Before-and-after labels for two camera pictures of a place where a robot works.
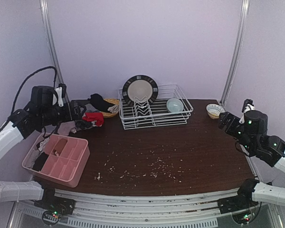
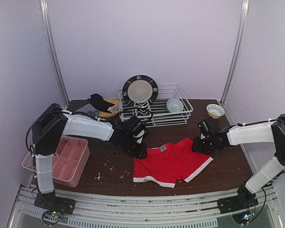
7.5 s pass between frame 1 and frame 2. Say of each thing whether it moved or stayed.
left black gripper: moved
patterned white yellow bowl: stayed
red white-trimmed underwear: moved
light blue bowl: stayed
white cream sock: stayed
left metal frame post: stayed
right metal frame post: stayed
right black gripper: moved
